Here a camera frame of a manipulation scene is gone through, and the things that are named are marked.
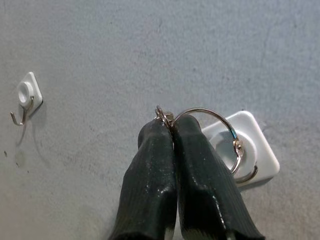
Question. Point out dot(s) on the white adhesive wall hook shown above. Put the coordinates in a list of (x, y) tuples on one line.
[(24, 91), (262, 155)]

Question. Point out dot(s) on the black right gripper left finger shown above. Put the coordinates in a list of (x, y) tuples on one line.
[(150, 180)]

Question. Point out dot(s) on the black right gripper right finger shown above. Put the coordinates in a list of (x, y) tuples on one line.
[(207, 190)]

